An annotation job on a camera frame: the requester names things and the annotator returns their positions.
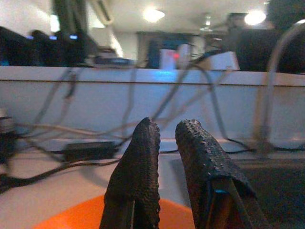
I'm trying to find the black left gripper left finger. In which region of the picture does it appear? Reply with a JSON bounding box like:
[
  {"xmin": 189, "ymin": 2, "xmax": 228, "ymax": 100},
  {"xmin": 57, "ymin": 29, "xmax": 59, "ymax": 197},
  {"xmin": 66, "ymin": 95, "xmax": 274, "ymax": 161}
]
[{"xmin": 99, "ymin": 116, "xmax": 161, "ymax": 229}]

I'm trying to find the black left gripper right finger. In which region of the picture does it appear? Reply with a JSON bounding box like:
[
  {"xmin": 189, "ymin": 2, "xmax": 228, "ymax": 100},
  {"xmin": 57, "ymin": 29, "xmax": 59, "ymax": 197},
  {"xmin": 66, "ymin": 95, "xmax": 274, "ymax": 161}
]
[{"xmin": 175, "ymin": 119, "xmax": 272, "ymax": 229}]

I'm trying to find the orange plastic bowl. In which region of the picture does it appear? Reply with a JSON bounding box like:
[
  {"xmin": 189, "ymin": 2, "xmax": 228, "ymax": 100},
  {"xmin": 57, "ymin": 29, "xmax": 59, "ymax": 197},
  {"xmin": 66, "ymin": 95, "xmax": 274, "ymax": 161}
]
[{"xmin": 32, "ymin": 194, "xmax": 196, "ymax": 229}]

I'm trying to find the black power adapter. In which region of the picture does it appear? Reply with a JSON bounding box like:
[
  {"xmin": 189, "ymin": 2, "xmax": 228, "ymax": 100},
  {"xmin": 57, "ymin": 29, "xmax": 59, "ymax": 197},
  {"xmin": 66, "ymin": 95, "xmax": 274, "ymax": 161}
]
[{"xmin": 62, "ymin": 140, "xmax": 120, "ymax": 163}]

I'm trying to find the stainless steel sink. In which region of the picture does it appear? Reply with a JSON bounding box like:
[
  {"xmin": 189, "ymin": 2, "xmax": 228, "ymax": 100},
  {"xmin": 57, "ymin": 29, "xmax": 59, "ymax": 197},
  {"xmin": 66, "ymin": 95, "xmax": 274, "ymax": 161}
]
[{"xmin": 170, "ymin": 156, "xmax": 305, "ymax": 229}]

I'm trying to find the white box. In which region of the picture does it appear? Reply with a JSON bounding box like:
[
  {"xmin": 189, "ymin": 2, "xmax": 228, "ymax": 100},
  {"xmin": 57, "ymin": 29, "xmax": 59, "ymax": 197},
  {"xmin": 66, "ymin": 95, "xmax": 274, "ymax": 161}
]
[{"xmin": 199, "ymin": 51, "xmax": 241, "ymax": 72}]

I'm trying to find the white device with red light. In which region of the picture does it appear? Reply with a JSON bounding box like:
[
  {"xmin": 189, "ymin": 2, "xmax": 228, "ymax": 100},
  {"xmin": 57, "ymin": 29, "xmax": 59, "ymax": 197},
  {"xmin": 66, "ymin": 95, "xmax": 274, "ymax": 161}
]
[{"xmin": 159, "ymin": 44, "xmax": 193, "ymax": 70}]

